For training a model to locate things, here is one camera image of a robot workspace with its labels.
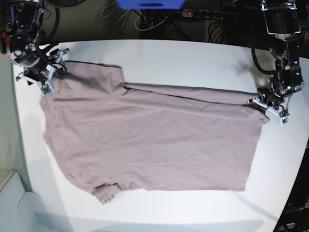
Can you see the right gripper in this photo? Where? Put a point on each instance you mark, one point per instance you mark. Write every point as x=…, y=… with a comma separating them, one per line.
x=39, y=65

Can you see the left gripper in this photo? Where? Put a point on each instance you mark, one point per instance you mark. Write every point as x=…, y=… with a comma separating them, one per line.
x=272, y=101

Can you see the mauve t-shirt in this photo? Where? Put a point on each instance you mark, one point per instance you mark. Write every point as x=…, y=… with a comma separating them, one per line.
x=108, y=136

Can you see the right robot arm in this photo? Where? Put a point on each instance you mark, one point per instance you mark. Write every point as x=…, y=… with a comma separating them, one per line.
x=21, y=45

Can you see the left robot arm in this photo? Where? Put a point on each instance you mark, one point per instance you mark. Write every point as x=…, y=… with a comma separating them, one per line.
x=283, y=25

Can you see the red black clamp tool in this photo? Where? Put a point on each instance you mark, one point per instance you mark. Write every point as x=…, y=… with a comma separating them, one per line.
x=5, y=39

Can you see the blue box overhead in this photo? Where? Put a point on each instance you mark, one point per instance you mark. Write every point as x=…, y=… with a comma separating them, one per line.
x=150, y=4

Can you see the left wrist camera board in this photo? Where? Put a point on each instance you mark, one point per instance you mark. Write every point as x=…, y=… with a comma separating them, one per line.
x=284, y=120

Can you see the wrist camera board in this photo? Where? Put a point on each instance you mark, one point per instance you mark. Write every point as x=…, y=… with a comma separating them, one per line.
x=284, y=120
x=45, y=89

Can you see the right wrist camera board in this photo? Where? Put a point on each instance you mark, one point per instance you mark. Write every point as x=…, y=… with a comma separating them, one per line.
x=45, y=89

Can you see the power strip with red switch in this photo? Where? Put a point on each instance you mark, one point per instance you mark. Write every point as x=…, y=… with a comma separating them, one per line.
x=206, y=14

